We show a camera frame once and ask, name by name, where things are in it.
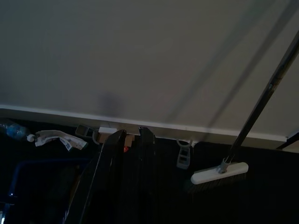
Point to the black floor strip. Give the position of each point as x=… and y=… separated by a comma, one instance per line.
x=288, y=142

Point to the small red scrap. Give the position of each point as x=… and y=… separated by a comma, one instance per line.
x=126, y=149

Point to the crumpled white paper wrapper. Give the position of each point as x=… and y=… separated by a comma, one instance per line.
x=60, y=137

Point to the blue plastic dustpan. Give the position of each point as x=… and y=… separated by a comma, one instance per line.
x=14, y=172

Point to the small white box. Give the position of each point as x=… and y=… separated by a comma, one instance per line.
x=107, y=130

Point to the clear plastic bottle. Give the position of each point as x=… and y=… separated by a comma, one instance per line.
x=15, y=131

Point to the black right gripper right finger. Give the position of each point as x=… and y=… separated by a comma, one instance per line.
x=151, y=168

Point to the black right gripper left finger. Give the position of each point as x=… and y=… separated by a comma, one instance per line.
x=102, y=175

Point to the black floor mat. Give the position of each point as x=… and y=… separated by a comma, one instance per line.
x=257, y=200

